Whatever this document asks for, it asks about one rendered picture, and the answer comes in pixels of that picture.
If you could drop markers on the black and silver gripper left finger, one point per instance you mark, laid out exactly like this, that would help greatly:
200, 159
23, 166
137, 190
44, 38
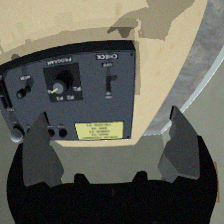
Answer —
34, 169

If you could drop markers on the dark grey control panel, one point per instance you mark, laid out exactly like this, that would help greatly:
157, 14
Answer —
86, 72

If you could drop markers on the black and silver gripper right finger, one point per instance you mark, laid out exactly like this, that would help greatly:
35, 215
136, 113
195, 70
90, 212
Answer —
187, 163

